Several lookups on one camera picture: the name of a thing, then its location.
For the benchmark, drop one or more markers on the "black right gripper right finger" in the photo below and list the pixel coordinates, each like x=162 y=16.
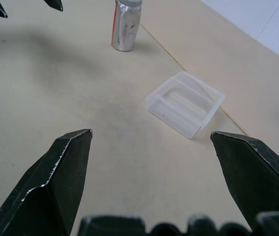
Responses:
x=257 y=177

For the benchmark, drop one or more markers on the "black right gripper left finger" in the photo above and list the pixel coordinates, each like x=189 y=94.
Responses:
x=56 y=186

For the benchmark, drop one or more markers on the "silver can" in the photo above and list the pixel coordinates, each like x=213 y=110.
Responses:
x=126 y=29

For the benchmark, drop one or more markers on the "clear plastic container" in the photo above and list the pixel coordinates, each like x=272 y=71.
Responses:
x=178 y=115

